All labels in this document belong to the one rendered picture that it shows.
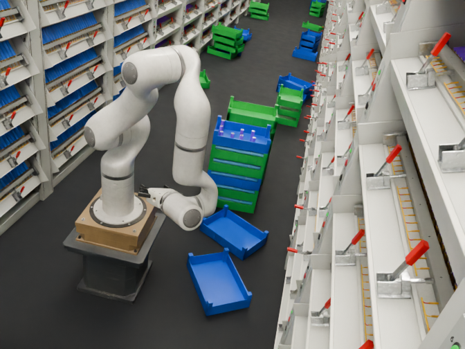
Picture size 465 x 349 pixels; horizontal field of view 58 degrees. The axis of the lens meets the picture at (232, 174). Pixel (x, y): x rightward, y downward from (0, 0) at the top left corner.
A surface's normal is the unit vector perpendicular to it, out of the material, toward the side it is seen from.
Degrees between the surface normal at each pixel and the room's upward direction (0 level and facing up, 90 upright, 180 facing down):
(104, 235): 90
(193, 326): 0
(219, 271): 0
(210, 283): 0
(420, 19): 90
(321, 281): 21
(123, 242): 90
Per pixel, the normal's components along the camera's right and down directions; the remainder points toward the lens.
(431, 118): -0.18, -0.87
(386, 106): -0.22, 0.49
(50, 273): 0.17, -0.83
